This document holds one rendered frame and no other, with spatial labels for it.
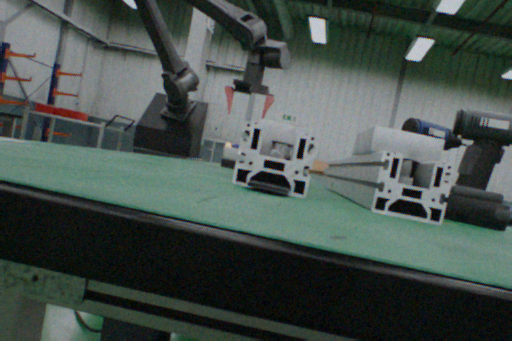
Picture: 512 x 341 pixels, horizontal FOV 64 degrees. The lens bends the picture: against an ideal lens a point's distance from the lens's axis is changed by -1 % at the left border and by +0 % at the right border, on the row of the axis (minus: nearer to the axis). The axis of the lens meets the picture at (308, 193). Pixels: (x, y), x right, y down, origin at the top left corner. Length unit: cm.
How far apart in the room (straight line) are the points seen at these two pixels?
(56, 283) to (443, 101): 1268
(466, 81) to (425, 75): 119
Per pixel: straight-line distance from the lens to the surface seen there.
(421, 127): 104
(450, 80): 1306
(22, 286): 39
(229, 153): 120
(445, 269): 23
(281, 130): 87
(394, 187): 57
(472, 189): 83
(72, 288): 36
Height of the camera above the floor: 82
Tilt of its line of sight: 3 degrees down
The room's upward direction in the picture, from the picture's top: 12 degrees clockwise
